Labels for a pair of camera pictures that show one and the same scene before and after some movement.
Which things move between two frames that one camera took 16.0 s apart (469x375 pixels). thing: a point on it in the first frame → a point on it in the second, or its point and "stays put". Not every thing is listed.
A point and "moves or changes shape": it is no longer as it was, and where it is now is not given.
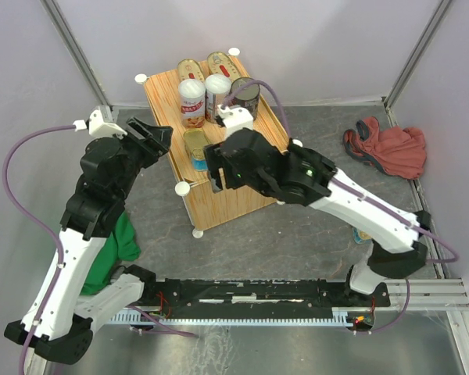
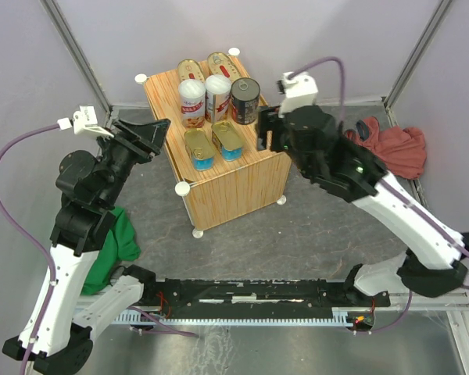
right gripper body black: (216, 161) → (269, 120)
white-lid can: (215, 85) stays put
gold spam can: (361, 237) moves or changes shape
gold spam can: (195, 141) stays put
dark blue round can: (248, 98) stays put
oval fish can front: (189, 69) stays put
